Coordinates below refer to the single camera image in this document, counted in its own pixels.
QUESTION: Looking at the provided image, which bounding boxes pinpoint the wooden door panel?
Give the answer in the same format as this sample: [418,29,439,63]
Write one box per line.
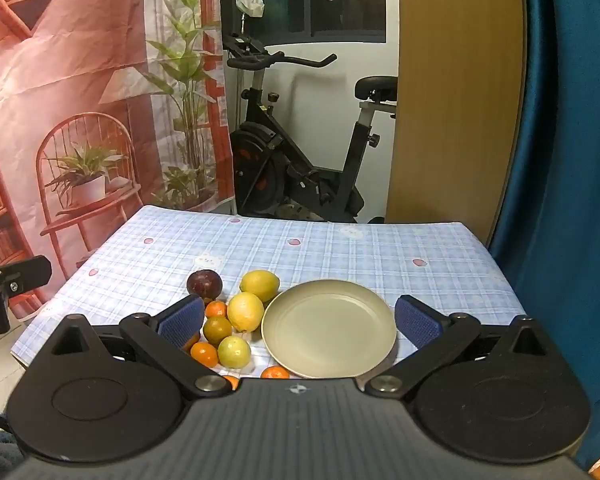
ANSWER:
[387,0,527,243]

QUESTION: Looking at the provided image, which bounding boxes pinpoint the beige round plate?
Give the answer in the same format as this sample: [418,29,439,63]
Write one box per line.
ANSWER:
[261,280,398,379]

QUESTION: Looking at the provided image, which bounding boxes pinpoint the dark purple mangosteen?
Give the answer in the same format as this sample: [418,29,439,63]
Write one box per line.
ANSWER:
[186,269,223,301]

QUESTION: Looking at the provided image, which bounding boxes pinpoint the black exercise bike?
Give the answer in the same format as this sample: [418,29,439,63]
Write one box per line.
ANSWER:
[223,32,398,223]

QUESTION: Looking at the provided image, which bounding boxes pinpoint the dark window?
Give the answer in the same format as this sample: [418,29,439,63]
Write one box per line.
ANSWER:
[221,0,387,46]

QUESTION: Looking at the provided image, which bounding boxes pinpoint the blue curtain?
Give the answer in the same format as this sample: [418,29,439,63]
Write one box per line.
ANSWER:
[490,0,600,468]

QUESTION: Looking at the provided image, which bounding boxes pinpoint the printed backdrop cloth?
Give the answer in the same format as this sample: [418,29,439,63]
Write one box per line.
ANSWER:
[0,0,234,321]

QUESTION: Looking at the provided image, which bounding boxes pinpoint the yellow lemon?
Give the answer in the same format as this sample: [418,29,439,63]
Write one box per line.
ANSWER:
[239,270,279,304]
[226,292,264,333]

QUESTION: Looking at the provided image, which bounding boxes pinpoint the orange tangerine front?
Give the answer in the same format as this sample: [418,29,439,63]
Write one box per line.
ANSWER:
[261,365,290,379]

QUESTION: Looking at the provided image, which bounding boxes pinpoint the yellow green round fruit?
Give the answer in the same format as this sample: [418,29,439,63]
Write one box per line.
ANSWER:
[218,336,251,370]

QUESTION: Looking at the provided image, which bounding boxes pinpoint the blue plaid tablecloth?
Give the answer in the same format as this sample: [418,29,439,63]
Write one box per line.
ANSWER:
[12,206,524,365]

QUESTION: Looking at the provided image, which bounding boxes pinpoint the brownish green orange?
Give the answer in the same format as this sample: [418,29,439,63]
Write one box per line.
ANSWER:
[202,316,233,347]

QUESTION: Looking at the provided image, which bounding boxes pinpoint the small orange tangerine far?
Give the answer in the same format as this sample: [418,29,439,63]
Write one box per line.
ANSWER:
[204,300,227,318]

